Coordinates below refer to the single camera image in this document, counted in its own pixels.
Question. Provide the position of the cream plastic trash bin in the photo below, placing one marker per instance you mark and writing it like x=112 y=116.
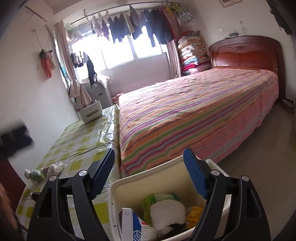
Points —
x=170 y=180

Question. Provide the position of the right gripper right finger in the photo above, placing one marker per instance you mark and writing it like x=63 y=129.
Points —
x=246 y=218

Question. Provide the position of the white standing heater appliance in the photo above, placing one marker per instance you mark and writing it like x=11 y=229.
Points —
x=100 y=93

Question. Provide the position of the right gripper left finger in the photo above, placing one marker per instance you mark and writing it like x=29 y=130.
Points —
x=51 y=216

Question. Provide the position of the golden foil snack bag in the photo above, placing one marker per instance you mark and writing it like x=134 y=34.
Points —
x=193 y=216

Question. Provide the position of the white tissue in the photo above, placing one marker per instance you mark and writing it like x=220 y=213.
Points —
x=167 y=212
x=55 y=169

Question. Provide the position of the white plastic pen basket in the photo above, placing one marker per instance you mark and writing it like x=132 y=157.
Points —
x=91 y=112

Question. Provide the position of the green tissue pack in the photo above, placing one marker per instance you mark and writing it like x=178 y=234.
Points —
x=152 y=203

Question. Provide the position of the hanging dark clothes row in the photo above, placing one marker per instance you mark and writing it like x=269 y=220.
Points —
x=162 y=24

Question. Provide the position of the wall air conditioner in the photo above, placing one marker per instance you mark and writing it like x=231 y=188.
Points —
x=40 y=9

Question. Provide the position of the red wooden headboard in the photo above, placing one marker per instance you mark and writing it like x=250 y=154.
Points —
x=250 y=52

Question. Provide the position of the left pink curtain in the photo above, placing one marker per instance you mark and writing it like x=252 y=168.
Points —
x=76 y=91

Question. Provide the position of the pink curtain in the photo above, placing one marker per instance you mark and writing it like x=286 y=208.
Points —
x=76 y=91
x=173 y=59

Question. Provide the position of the right pink curtain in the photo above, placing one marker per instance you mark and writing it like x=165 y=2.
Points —
x=173 y=59

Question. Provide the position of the striped pink bed cover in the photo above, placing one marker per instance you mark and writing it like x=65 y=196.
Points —
x=211 y=112

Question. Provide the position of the dark coats on right wall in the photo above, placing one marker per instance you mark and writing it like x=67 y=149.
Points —
x=284 y=13

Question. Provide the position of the stack of folded quilts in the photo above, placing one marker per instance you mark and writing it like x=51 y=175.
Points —
x=193 y=55

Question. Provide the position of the orange cloth on wall hook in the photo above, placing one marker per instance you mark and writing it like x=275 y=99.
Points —
x=47 y=62

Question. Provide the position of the metal clothes rail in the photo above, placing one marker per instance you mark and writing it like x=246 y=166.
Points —
x=84 y=17

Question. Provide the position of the white blue medicine box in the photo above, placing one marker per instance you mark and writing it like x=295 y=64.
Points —
x=134 y=228

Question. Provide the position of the framed wall picture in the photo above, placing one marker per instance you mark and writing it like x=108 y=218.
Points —
x=227 y=3

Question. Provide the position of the brown bottle white cap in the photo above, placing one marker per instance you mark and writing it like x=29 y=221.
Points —
x=34 y=196

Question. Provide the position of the plastic bag with green cup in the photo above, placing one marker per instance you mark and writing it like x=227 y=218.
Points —
x=36 y=175

